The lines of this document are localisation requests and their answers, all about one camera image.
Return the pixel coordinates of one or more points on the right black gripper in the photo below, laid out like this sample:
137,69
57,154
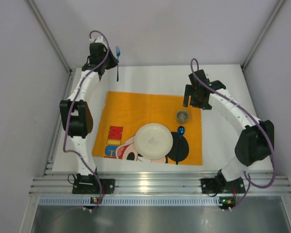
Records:
192,90

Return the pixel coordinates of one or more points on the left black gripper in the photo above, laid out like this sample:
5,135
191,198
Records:
112,59

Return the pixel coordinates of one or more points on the blue metallic fork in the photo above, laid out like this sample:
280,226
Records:
118,53

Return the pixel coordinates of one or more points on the small speckled stone cup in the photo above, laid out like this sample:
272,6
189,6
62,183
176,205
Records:
182,116

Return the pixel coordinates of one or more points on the blue metallic spoon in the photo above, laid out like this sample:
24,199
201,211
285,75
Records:
180,132

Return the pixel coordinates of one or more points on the orange Mickey Mouse cloth placemat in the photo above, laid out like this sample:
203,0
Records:
125,113

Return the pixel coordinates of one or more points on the cream round plate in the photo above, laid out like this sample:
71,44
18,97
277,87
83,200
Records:
153,141

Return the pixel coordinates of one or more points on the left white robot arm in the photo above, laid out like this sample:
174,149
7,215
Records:
75,113

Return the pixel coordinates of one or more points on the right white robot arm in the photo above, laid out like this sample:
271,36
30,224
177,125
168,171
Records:
256,137

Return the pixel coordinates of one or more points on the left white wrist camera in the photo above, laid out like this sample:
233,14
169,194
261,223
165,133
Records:
99,39

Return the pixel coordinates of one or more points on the left aluminium frame post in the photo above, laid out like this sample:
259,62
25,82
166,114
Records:
47,32

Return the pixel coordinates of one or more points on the aluminium frame post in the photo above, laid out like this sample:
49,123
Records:
47,32
262,34

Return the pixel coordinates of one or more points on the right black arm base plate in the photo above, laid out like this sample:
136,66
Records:
211,186

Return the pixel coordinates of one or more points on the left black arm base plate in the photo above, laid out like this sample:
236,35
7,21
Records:
92,187

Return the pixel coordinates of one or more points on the right aluminium frame post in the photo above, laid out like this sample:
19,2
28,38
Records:
262,34

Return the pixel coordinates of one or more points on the aluminium mounting rail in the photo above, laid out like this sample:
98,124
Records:
161,183

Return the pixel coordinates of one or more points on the slotted grey cable duct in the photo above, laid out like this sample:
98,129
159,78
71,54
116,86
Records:
137,201

